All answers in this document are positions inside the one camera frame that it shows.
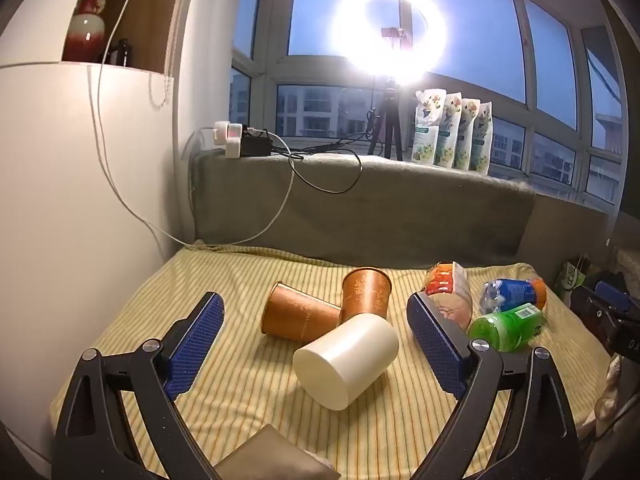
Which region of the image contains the black power adapter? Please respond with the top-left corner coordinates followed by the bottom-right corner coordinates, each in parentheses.
top-left (241, 129), bottom-right (274, 158)

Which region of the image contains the red and white vase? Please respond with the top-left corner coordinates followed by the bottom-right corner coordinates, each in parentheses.
top-left (64, 0), bottom-right (119, 64)

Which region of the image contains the yellow striped cloth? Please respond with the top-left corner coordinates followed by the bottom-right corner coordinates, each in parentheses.
top-left (49, 244), bottom-right (614, 480)

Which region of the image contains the green bag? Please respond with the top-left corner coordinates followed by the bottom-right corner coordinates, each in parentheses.
top-left (556, 256), bottom-right (592, 302)

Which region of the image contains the orange and white snack packet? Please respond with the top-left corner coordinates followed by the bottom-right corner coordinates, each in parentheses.
top-left (423, 260), bottom-right (474, 332)

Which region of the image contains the dark glass bottle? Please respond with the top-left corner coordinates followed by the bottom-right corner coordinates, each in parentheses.
top-left (102, 38), bottom-right (132, 68)

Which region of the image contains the white cabinet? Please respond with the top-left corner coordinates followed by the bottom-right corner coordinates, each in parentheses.
top-left (0, 0), bottom-right (202, 457)

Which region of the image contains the black cable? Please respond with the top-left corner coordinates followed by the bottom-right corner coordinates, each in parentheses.
top-left (269, 131), bottom-right (375, 195)

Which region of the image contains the white cable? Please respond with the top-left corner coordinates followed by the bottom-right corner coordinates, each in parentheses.
top-left (88, 0), bottom-right (297, 252)

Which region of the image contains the ring light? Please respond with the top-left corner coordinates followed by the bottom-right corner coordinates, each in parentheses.
top-left (332, 0), bottom-right (449, 87)

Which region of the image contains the black tripod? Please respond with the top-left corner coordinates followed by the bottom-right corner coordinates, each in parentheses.
top-left (366, 76), bottom-right (405, 163)

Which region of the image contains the blue label plastic bottle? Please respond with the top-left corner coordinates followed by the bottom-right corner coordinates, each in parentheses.
top-left (480, 277), bottom-right (547, 314)

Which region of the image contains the white power strip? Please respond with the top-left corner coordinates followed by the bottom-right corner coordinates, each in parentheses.
top-left (212, 119), bottom-right (249, 160)

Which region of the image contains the white cup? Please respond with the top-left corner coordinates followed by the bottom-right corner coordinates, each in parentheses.
top-left (292, 313), bottom-right (400, 411)

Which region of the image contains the cream cloth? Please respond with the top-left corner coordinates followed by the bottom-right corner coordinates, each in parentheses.
top-left (594, 354), bottom-right (622, 427)

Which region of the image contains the orange paper cup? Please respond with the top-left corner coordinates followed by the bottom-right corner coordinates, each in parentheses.
top-left (339, 267), bottom-right (391, 326)
top-left (260, 281), bottom-right (342, 344)

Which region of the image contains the green plastic bottle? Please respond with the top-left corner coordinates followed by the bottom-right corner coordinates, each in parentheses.
top-left (467, 302), bottom-right (545, 353)

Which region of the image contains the green and white refill pouch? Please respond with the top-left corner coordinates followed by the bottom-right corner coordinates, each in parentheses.
top-left (410, 88), bottom-right (449, 165)
top-left (433, 92), bottom-right (464, 169)
top-left (451, 97), bottom-right (483, 172)
top-left (469, 101), bottom-right (495, 176)

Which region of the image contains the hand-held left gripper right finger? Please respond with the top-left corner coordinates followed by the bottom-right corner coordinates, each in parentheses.
top-left (405, 292), bottom-right (581, 480)

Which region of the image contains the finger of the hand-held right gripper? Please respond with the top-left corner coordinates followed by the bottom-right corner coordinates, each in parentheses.
top-left (593, 280), bottom-right (640, 317)

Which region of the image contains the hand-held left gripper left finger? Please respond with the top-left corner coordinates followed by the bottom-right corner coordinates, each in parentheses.
top-left (51, 290), bottom-right (226, 480)

